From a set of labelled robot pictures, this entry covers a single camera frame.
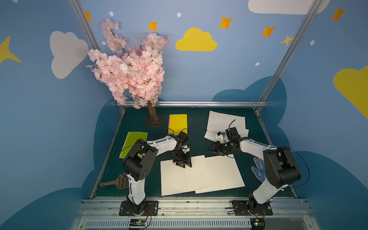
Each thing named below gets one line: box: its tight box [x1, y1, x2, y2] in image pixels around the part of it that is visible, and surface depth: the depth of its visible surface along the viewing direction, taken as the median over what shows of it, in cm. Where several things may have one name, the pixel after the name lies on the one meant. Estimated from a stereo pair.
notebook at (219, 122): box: [204, 110, 250, 141], surface depth 117 cm
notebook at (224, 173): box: [195, 153, 246, 195], surface depth 89 cm
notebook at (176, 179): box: [160, 154, 213, 196], surface depth 86 cm
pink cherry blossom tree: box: [87, 18, 171, 122], surface depth 70 cm
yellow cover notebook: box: [167, 114, 188, 137], surface depth 114 cm
